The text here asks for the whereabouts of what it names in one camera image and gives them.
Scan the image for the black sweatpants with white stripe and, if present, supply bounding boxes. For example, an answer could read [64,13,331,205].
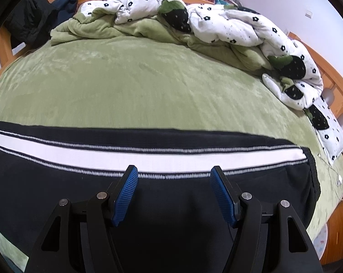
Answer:
[0,121,321,271]

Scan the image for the white star-patterned bin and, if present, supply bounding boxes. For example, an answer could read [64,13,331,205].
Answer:
[313,224,328,260]

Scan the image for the white floral pillow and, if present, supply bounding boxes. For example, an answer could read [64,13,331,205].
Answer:
[304,96,343,165]

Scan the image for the white floral strawberry duvet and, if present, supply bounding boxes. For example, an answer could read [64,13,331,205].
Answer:
[50,0,324,111]

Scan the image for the green plush bed sheet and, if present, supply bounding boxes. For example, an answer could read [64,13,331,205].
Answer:
[0,38,343,272]

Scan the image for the black jacket on footboard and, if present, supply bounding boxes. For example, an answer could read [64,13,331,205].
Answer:
[4,0,58,48]

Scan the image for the navy blue garment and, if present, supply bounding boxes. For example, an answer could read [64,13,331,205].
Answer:
[52,0,78,25]

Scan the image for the wooden bed frame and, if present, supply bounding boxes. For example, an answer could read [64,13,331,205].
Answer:
[0,17,343,272]

